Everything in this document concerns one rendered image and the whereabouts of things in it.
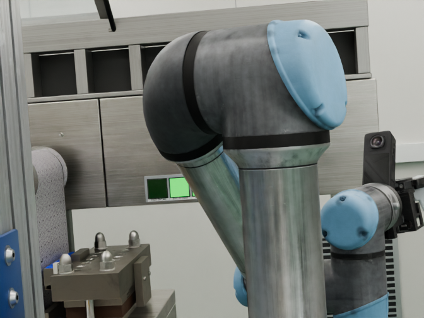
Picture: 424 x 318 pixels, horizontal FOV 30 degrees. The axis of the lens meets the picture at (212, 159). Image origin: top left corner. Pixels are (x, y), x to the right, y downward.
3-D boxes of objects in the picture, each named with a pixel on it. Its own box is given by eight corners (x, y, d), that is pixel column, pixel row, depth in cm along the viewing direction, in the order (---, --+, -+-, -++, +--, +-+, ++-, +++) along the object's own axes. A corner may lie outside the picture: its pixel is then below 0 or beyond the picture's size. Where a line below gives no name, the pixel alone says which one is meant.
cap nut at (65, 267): (56, 274, 183) (55, 255, 182) (60, 271, 186) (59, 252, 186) (72, 274, 182) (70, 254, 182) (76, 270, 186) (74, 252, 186)
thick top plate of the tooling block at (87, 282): (52, 301, 182) (50, 276, 182) (94, 267, 222) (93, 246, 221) (120, 298, 180) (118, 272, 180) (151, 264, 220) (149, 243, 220)
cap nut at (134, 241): (126, 248, 214) (125, 231, 214) (129, 245, 218) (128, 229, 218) (139, 247, 214) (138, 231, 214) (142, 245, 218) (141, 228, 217)
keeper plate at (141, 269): (136, 306, 197) (133, 263, 196) (144, 297, 207) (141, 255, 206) (146, 306, 197) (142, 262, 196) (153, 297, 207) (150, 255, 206)
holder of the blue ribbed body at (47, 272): (45, 289, 187) (43, 269, 186) (71, 270, 209) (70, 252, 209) (57, 289, 186) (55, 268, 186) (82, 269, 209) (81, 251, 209)
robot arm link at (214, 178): (85, 86, 87) (240, 329, 118) (170, 78, 82) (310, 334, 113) (124, 21, 94) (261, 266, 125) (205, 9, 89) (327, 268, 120)
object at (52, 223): (39, 276, 187) (33, 199, 186) (67, 258, 210) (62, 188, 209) (41, 276, 187) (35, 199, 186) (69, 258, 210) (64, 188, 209)
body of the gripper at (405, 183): (381, 231, 131) (358, 243, 120) (371, 180, 131) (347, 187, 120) (427, 224, 127) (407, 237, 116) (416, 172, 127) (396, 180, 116)
